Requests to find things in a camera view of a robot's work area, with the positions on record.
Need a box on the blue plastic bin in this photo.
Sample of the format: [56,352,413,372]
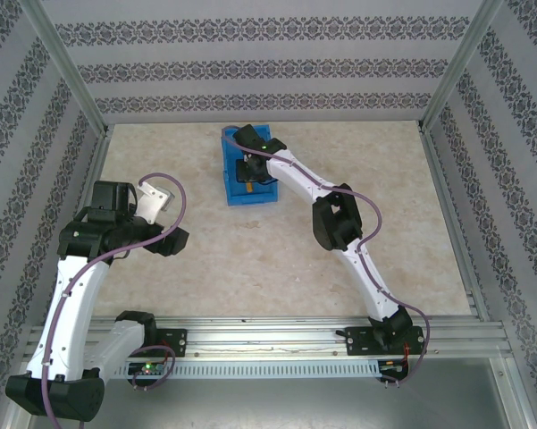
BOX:
[219,124,281,207]

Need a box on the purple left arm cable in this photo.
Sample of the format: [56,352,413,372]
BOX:
[38,172,188,429]

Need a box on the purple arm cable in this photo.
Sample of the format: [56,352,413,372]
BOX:
[221,126,432,388]
[38,172,188,429]

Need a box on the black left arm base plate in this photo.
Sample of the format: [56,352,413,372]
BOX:
[154,328,189,358]

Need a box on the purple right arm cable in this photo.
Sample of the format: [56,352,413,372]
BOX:
[221,126,432,388]

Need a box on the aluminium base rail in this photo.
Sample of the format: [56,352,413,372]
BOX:
[26,314,510,364]

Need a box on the white slotted cable duct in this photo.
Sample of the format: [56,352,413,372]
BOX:
[111,359,382,380]

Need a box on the aluminium frame post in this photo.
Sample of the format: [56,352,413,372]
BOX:
[419,0,510,131]
[18,0,113,138]

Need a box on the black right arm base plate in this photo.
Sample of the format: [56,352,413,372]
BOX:
[336,325,424,358]

